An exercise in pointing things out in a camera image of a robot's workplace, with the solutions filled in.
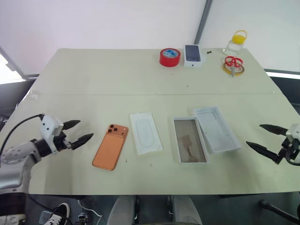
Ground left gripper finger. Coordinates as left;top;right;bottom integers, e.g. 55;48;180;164
70;133;94;150
62;120;82;131

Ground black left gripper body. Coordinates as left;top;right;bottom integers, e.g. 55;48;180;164
53;131;73;152

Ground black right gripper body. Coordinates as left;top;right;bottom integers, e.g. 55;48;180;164
276;138;300;165

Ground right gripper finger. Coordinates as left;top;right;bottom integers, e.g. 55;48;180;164
246;141;281;162
259;124;288;136

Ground orange smartphone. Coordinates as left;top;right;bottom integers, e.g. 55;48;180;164
91;123;129;171

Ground white box lid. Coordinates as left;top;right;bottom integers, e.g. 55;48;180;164
194;106;242;155

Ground white paper insert tray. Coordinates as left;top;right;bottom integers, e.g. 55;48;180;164
130;112;164;156

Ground box base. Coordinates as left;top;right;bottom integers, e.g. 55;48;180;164
173;116;210;165

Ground closed white phone box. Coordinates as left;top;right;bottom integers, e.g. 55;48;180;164
183;44;206;68

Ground black chair base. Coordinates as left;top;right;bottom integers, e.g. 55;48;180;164
258;199;300;223

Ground black and white sneaker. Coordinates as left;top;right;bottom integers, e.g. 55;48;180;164
41;202;71;225

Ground thin yellow tape roll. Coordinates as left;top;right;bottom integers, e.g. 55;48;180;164
222;62;246;76

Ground clear jar with yellow lid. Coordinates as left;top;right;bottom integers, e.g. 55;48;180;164
223;30;248;55

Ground red tape roll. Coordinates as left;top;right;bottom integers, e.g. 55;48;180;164
159;47;181;68

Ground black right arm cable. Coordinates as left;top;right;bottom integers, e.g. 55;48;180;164
285;156;300;166

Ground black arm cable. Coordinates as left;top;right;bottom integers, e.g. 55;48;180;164
0;113;45;157
285;156;300;166

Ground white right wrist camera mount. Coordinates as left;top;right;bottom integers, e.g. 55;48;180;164
285;123;300;144

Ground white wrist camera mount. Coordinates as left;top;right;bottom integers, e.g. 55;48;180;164
39;114;64;155
285;123;300;144

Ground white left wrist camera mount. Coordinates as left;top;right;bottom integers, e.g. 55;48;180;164
39;114;64;155

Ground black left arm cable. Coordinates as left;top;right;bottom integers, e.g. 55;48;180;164
0;113;45;157

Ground white floor cable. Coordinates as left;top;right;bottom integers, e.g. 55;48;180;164
76;198;103;220

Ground red handled scissors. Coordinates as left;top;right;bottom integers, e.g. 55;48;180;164
224;55;244;78

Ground grey aluminium window frame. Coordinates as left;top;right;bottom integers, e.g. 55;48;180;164
0;46;40;82

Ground grey aluminium post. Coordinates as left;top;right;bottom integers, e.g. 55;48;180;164
194;0;214;49

